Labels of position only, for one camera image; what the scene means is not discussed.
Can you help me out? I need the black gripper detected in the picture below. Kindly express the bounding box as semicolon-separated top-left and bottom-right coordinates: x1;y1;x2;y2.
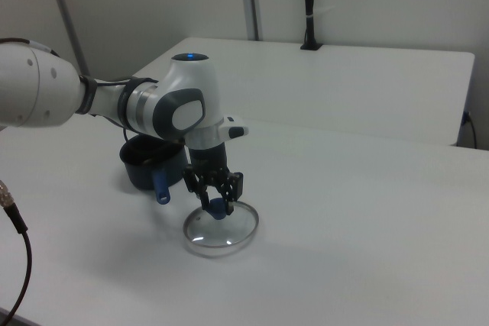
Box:
182;141;245;217

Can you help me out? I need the glass lid with blue knob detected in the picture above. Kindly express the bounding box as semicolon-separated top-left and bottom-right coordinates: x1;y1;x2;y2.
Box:
183;198;261;260

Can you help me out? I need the white adjoining table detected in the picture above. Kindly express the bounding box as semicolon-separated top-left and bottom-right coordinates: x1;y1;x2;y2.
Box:
128;37;476;148

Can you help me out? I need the dark saucepan with blue handle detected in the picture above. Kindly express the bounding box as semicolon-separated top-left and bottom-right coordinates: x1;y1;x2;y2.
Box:
119;134;189;205

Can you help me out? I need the black cable with metal connector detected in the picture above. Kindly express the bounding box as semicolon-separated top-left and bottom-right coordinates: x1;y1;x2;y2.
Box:
0;179;34;320

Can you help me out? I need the black cable with blue plug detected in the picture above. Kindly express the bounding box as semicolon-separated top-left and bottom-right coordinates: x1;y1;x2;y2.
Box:
461;110;479;150

